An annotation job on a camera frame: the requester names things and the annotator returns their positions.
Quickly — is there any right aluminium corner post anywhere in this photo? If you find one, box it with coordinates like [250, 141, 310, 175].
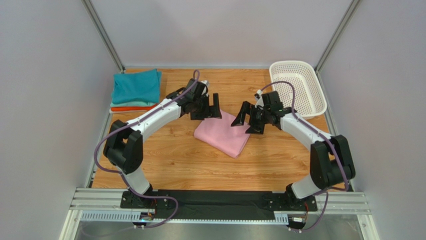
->
[315, 0, 363, 74]

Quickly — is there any pink t-shirt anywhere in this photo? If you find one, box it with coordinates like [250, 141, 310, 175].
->
[193, 110, 250, 159]

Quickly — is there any aluminium corner post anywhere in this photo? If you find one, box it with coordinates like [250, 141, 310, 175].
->
[315, 0, 363, 74]
[81, 0, 126, 74]

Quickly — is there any left aluminium corner post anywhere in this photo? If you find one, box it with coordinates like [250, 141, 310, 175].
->
[81, 0, 126, 74]

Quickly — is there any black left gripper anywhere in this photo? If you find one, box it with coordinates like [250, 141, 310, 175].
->
[191, 92, 222, 120]

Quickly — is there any white plastic basket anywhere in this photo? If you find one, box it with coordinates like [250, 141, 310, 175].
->
[269, 60, 328, 120]

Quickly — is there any teal folded t-shirt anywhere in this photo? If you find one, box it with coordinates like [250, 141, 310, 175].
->
[111, 69, 163, 104]

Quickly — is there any black base mat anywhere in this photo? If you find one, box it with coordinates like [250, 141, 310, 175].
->
[120, 189, 318, 220]

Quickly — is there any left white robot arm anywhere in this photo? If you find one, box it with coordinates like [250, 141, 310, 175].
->
[103, 78, 222, 208]

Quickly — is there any mint folded t-shirt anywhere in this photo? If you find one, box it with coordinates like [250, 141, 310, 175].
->
[110, 101, 157, 108]

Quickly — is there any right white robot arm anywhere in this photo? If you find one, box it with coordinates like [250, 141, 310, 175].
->
[231, 91, 356, 208]

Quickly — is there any aluminium frame rail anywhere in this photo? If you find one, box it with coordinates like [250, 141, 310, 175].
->
[60, 188, 379, 240]

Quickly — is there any orange folded t-shirt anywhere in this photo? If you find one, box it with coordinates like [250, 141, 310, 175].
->
[110, 104, 157, 113]

